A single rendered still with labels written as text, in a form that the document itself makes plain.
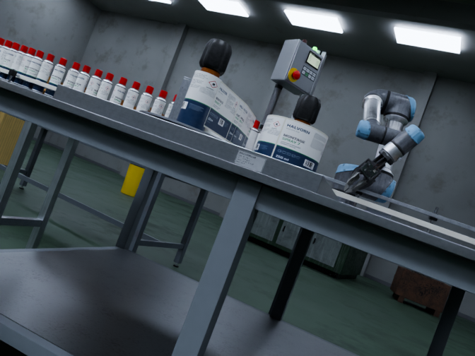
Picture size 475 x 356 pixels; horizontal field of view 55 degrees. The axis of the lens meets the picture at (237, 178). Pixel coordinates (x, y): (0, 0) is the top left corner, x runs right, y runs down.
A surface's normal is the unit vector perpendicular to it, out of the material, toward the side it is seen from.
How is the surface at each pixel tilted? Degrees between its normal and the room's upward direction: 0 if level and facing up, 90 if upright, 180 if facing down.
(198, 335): 90
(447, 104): 90
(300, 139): 90
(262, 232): 90
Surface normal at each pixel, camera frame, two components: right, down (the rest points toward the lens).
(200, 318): -0.27, -0.13
